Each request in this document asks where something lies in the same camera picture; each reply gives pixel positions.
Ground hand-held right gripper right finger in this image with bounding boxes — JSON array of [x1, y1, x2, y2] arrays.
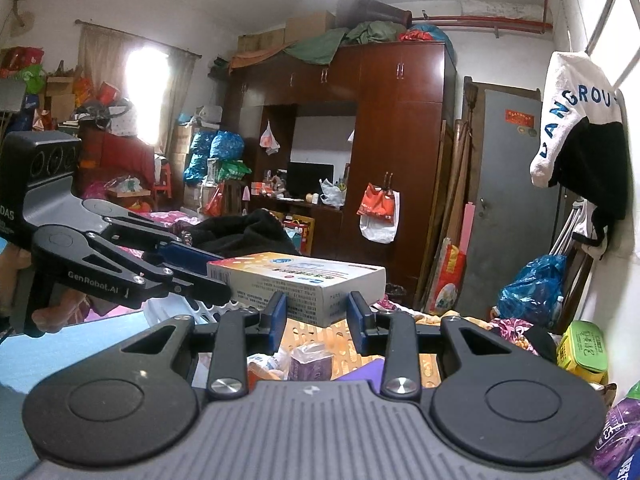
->
[[346, 291, 562, 401]]

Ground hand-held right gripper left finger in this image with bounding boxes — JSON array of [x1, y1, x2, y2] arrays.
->
[[89, 291, 289, 403]]

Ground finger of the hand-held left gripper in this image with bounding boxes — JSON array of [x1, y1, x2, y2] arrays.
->
[[64, 232, 233, 310], [81, 198, 211, 268]]

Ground white plastic basket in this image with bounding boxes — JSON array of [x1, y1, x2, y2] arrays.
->
[[142, 294, 462, 397]]

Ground white cotton pad pack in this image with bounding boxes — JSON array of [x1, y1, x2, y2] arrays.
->
[[248, 349, 291, 380]]

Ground large purple tissue pack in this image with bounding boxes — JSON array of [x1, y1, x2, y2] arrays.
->
[[332, 357, 386, 384]]

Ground small purple tissue pack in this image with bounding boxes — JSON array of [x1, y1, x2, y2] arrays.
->
[[289, 342, 335, 381]]

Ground white orange medicine box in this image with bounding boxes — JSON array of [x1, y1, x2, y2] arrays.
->
[[206, 252, 387, 328]]

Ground person's left hand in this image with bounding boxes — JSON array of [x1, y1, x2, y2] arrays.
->
[[31, 290, 94, 335]]

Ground pink floral blanket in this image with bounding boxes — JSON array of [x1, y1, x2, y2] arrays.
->
[[134, 209, 202, 233]]

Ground pile of black clothes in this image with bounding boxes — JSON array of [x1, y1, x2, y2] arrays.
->
[[187, 208, 301, 259]]

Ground large white plastic bag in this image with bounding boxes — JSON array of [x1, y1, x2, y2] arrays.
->
[[358, 190, 401, 245]]

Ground green plastic bag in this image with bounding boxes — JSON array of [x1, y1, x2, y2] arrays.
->
[[215, 158, 253, 182]]

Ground red printed sack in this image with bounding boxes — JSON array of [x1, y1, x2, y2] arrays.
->
[[431, 244, 467, 312]]

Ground blue plastic bag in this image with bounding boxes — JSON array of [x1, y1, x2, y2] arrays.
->
[[497, 254, 569, 329], [184, 129, 246, 187]]

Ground red plastic bag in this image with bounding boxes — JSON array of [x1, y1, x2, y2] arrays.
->
[[357, 183, 399, 221]]

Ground small white plastic bag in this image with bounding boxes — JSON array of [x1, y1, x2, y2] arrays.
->
[[319, 178, 347, 207]]

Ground beige curtain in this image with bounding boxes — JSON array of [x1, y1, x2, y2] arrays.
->
[[76, 21, 202, 162]]

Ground pink foam board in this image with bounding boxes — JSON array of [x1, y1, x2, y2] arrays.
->
[[458, 202, 476, 257]]

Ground white red hanging bag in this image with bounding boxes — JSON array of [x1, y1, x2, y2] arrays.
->
[[258, 120, 281, 155]]

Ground black monitor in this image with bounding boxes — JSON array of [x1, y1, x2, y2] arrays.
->
[[286, 162, 335, 200]]

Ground leaning wooden planks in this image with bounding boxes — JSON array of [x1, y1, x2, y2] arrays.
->
[[424, 77, 482, 312]]

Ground dark wooden wardrobe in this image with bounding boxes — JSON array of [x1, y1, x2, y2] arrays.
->
[[219, 41, 459, 307]]

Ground grey metal door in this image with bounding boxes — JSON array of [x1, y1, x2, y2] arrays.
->
[[457, 84, 567, 322]]

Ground yellow green box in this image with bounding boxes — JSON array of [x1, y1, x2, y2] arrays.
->
[[556, 320, 611, 387]]

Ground white garment black trim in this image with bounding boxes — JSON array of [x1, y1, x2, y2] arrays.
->
[[572, 200, 609, 261]]

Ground green cloth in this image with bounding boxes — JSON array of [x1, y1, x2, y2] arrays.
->
[[284, 19, 402, 66]]

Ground cardboard box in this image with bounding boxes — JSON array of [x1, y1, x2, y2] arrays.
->
[[284, 9, 336, 44]]

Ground black hanging garment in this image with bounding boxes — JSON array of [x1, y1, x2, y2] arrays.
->
[[554, 120, 632, 242]]

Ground purple printed bag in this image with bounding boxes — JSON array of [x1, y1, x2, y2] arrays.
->
[[589, 394, 640, 480]]

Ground red and blue bundle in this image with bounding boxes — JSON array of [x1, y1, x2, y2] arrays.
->
[[398, 22, 451, 44]]

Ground white lettered hooded sweater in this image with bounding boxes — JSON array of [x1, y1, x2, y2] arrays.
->
[[529, 50, 626, 189]]

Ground red ceiling pipe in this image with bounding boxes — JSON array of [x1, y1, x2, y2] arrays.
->
[[409, 14, 554, 37]]

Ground grey metal frame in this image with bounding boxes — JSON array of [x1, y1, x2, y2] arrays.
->
[[549, 199, 589, 262]]

